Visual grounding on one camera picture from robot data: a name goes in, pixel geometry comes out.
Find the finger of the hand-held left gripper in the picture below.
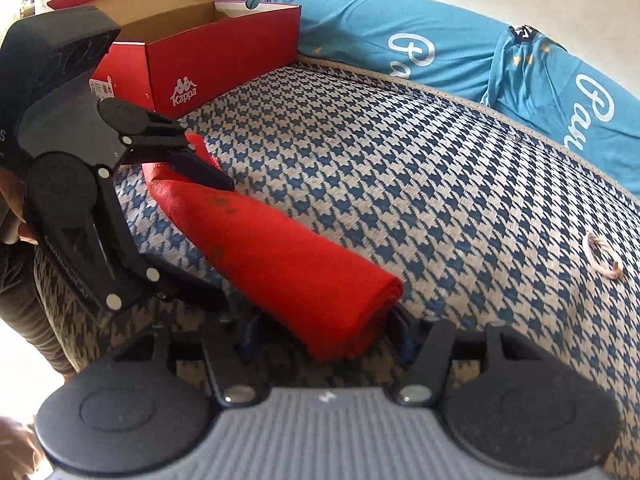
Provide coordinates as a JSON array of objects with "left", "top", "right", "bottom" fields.
[
  {"left": 97, "top": 99, "right": 235, "bottom": 192},
  {"left": 97, "top": 167, "right": 232, "bottom": 311}
]

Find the person's left hand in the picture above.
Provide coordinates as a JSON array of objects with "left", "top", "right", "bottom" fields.
[{"left": 0, "top": 167, "right": 30, "bottom": 243}]

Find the long blue pillow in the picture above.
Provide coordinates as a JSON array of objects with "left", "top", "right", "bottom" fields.
[{"left": 217, "top": 0, "right": 640, "bottom": 196}]

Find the white cord loop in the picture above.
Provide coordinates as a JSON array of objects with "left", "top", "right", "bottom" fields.
[{"left": 582, "top": 232, "right": 623, "bottom": 281}]

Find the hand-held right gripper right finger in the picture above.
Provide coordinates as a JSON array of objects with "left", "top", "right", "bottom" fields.
[{"left": 395, "top": 310, "right": 543, "bottom": 407}]

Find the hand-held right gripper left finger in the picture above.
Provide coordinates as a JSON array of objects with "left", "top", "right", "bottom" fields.
[{"left": 112, "top": 316, "right": 263, "bottom": 407}]

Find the red nonwoven shopping bag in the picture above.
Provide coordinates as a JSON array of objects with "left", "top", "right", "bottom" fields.
[{"left": 142, "top": 132, "right": 405, "bottom": 363}]

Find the red shoe box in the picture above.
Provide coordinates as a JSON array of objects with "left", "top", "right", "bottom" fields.
[{"left": 47, "top": 0, "right": 303, "bottom": 116}]

